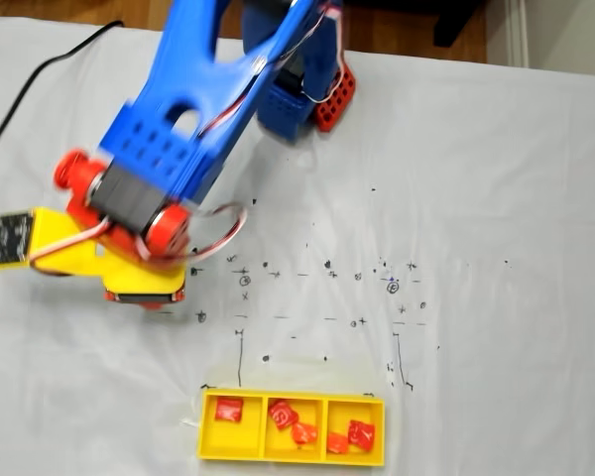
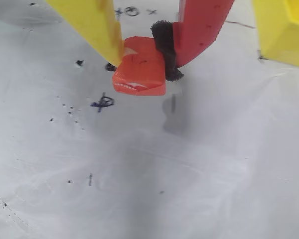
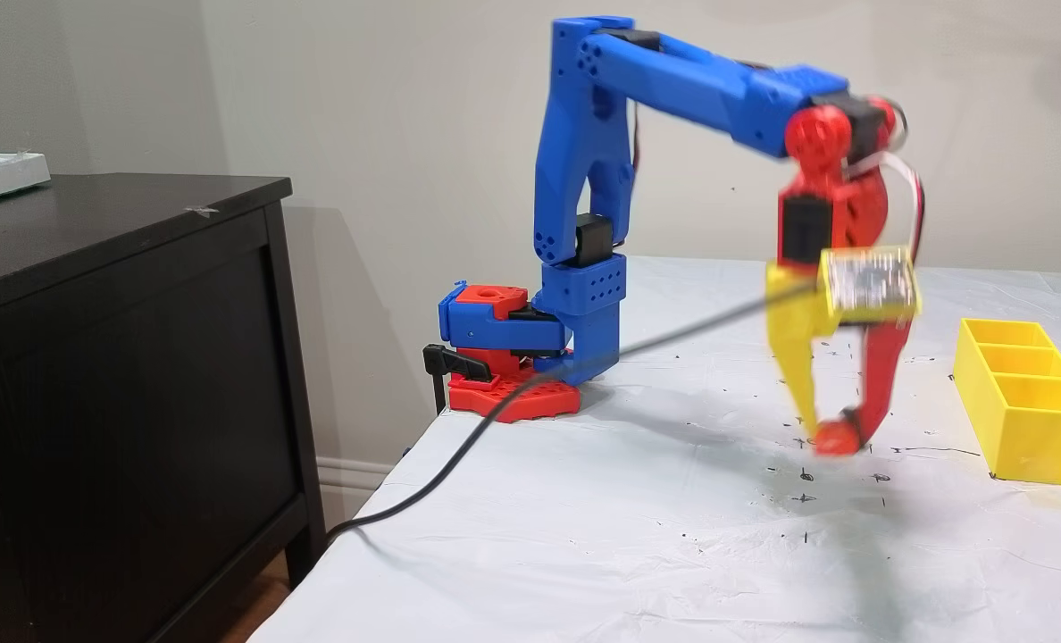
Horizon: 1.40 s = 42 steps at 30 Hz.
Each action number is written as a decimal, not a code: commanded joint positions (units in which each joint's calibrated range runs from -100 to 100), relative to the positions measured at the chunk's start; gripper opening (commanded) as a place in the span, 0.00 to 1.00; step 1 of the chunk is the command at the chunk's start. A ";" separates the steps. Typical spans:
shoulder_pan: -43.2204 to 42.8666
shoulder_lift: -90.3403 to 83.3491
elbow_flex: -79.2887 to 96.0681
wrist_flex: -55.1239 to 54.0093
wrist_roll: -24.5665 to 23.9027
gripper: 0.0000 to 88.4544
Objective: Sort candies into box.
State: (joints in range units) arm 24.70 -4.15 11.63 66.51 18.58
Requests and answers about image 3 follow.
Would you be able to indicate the orange Starburst candy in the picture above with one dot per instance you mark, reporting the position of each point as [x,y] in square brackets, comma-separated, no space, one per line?
[836,438]

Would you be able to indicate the yellow three-compartment box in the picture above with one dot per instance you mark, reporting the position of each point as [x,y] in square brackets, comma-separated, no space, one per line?
[1040,438]

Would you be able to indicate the white plastic table cover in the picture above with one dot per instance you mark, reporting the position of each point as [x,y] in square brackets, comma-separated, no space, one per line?
[584,554]

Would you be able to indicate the black table clamp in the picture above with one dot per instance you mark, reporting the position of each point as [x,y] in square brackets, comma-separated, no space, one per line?
[459,363]

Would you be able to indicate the black wooden dresser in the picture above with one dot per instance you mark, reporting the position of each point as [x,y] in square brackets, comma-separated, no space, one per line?
[120,402]

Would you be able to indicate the camera circuit board yellow mount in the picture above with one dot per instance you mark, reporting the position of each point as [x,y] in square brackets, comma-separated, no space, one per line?
[870,284]

